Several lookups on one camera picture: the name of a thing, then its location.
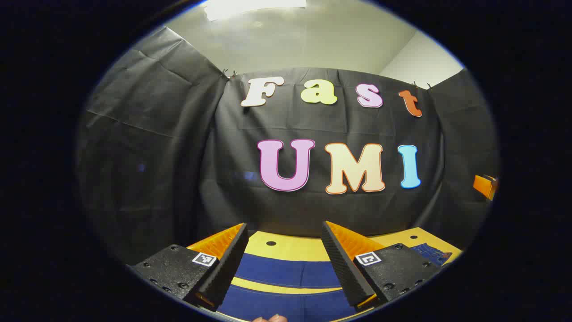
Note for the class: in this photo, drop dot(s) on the black backdrop cloth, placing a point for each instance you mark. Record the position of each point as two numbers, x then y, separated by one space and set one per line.
178 156

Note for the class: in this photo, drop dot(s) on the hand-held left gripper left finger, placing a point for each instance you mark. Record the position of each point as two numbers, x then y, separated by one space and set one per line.
225 268

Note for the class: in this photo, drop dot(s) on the blue denim jeans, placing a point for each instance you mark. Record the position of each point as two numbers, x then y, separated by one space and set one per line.
286 271

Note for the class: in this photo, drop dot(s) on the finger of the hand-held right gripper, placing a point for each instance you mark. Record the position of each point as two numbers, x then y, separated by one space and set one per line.
484 185

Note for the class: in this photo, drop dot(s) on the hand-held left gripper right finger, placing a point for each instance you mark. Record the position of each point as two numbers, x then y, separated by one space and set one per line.
344 268

